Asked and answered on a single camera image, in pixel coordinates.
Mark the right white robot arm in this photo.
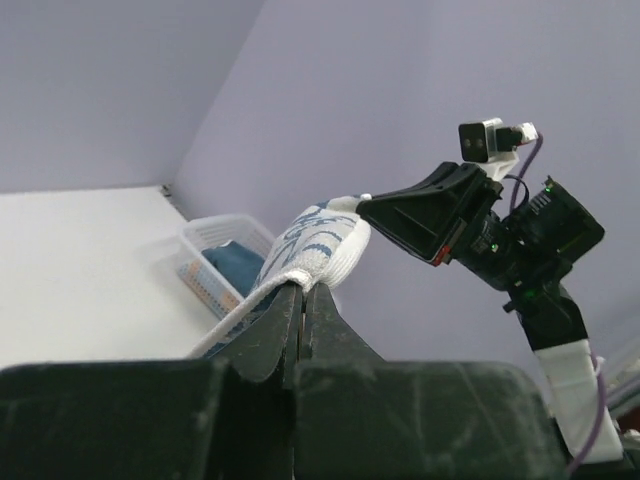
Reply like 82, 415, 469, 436
356, 162, 624, 465

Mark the white blue print towel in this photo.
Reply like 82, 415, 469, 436
191, 194, 371, 357

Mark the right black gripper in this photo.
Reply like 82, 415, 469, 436
356, 162, 526, 290

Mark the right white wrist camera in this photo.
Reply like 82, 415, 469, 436
457, 117, 543, 182

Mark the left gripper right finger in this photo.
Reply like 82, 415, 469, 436
294, 286, 566, 479

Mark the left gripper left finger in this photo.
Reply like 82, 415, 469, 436
1, 284, 303, 479

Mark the dark blue towel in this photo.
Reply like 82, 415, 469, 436
201, 241, 264, 297

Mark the right white plastic basket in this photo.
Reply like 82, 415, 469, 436
177, 214, 274, 319

